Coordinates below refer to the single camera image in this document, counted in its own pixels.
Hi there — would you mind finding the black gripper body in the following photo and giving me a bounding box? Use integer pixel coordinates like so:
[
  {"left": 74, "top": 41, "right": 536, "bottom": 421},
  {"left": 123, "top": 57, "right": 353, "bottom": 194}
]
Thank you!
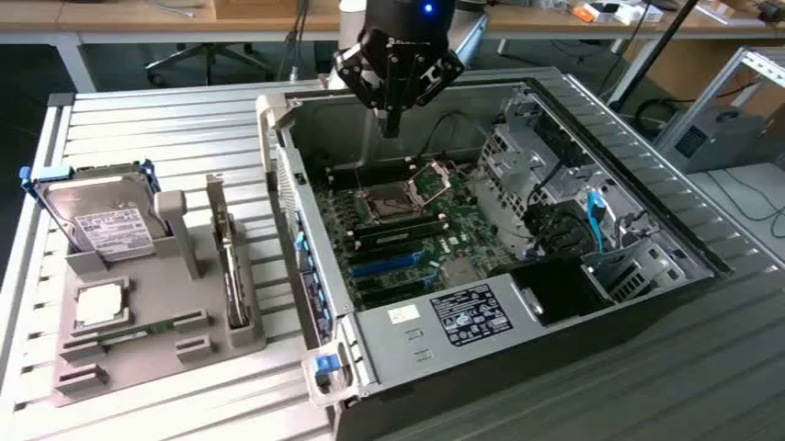
[{"left": 358, "top": 0, "right": 460, "bottom": 62}]

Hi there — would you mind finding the graphics card with fan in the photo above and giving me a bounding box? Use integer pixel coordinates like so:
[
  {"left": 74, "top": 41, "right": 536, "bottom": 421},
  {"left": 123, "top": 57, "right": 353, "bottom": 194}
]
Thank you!
[{"left": 205, "top": 173, "right": 254, "bottom": 330}]

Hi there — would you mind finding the brown cardboard box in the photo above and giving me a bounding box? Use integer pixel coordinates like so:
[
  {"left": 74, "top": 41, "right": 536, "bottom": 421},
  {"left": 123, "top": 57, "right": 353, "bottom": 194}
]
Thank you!
[{"left": 213, "top": 0, "right": 309, "bottom": 20}]

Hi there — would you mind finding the silver disk bay cage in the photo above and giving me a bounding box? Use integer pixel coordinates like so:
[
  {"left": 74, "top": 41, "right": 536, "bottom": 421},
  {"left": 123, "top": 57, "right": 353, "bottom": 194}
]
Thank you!
[{"left": 477, "top": 89, "right": 616, "bottom": 218}]

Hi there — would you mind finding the metal socket cover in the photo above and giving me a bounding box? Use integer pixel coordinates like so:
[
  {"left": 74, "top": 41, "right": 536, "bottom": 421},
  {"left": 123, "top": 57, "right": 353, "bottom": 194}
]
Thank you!
[{"left": 402, "top": 159, "right": 457, "bottom": 207}]

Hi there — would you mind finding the office chair base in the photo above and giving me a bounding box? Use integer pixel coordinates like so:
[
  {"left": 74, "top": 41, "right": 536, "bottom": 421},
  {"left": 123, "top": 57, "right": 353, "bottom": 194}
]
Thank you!
[{"left": 143, "top": 41, "right": 277, "bottom": 86}]

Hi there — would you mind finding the CPU socket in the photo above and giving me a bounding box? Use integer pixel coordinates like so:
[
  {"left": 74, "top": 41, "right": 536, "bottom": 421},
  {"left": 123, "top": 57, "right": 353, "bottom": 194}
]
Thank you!
[{"left": 361, "top": 183, "right": 426, "bottom": 226}]

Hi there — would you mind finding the green motherboard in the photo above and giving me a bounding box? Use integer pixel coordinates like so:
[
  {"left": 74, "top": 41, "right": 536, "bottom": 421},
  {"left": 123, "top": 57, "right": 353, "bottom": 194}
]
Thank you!
[{"left": 312, "top": 155, "right": 523, "bottom": 311}]

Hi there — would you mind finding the black RAM stick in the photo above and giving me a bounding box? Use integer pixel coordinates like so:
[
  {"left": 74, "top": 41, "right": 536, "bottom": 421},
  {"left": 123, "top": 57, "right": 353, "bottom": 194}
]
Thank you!
[{"left": 350, "top": 214, "right": 449, "bottom": 248}]

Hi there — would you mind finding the black slanted pole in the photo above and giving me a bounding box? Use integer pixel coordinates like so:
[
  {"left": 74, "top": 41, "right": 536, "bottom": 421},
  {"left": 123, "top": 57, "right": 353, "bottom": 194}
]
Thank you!
[{"left": 605, "top": 0, "right": 703, "bottom": 107}]

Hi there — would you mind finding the long wooden desk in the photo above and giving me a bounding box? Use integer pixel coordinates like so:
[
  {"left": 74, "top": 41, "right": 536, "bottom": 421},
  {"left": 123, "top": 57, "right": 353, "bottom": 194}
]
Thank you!
[{"left": 0, "top": 0, "right": 342, "bottom": 93}]

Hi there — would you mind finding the silver chipset heatsink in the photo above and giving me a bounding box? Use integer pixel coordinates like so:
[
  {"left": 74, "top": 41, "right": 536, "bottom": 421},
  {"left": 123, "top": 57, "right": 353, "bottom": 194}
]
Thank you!
[{"left": 441, "top": 259, "right": 488, "bottom": 287}]

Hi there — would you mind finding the wooden desk with clutter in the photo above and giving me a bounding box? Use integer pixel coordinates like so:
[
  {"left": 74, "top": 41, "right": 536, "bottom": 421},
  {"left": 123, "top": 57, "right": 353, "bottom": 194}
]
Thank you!
[{"left": 484, "top": 0, "right": 785, "bottom": 41}]

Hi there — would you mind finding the grey control box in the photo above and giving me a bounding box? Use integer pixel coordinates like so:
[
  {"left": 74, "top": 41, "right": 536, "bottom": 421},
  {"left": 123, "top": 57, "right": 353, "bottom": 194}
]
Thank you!
[{"left": 673, "top": 106, "right": 782, "bottom": 174}]

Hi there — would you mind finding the hard disk in blue caddy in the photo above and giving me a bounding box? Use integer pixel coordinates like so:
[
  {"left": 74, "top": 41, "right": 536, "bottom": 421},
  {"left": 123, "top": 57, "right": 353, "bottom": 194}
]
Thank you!
[{"left": 21, "top": 158, "right": 171, "bottom": 264}]

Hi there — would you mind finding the silver power supply unit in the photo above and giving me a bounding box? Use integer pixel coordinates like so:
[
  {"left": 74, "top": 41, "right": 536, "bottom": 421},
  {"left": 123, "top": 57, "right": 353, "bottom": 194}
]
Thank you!
[{"left": 342, "top": 273, "right": 549, "bottom": 396}]

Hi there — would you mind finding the blue case latch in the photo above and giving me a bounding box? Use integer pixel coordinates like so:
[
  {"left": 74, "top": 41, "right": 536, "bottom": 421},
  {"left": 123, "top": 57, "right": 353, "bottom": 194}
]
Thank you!
[{"left": 310, "top": 352, "right": 342, "bottom": 383}]

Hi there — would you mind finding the grey plastic parts rack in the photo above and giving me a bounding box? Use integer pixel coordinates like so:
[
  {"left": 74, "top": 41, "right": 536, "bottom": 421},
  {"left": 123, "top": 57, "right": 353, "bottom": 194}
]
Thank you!
[{"left": 53, "top": 188, "right": 266, "bottom": 409}]

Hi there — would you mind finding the silver CPU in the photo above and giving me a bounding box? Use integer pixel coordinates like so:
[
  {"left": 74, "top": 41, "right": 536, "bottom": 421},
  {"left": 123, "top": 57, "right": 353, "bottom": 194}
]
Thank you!
[{"left": 75, "top": 283, "right": 129, "bottom": 328}]

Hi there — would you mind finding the open black PC case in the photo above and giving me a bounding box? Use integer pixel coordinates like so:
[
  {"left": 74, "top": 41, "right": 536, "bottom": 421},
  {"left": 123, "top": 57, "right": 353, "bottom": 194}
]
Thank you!
[{"left": 254, "top": 75, "right": 737, "bottom": 441}]

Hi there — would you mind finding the green RAM stick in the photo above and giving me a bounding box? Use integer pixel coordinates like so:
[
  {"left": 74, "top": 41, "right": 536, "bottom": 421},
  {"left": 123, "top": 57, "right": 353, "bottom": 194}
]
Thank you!
[{"left": 95, "top": 319, "right": 183, "bottom": 345}]

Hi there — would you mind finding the black looped power wire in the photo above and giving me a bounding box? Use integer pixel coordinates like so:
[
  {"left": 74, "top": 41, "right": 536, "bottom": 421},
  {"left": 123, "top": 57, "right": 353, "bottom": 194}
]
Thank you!
[{"left": 426, "top": 109, "right": 492, "bottom": 160}]

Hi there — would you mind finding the hanging black cable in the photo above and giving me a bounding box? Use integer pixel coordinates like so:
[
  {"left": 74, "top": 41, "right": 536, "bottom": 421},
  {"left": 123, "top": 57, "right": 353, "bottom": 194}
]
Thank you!
[{"left": 285, "top": 0, "right": 310, "bottom": 80}]

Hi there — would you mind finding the grey cable on desk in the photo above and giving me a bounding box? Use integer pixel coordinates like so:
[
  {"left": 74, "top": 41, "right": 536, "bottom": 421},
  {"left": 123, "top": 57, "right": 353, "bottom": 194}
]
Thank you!
[{"left": 154, "top": 1, "right": 198, "bottom": 19}]

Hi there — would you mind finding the coiled black floor cable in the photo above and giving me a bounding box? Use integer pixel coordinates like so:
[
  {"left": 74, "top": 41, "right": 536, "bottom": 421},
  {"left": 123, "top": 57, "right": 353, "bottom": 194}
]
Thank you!
[{"left": 633, "top": 97, "right": 684, "bottom": 137}]

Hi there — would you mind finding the black wire bundle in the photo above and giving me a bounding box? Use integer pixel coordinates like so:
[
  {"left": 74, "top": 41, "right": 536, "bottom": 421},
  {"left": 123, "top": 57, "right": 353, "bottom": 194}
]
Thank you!
[{"left": 525, "top": 201, "right": 597, "bottom": 259}]

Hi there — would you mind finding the blue data wire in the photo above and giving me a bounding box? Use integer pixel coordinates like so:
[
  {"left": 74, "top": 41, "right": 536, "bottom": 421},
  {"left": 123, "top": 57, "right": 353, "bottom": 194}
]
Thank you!
[{"left": 587, "top": 189, "right": 611, "bottom": 254}]

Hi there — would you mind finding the aluminium profile frame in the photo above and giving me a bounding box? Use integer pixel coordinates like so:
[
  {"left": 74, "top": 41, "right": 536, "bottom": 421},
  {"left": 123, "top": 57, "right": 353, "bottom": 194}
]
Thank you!
[{"left": 653, "top": 45, "right": 785, "bottom": 153}]

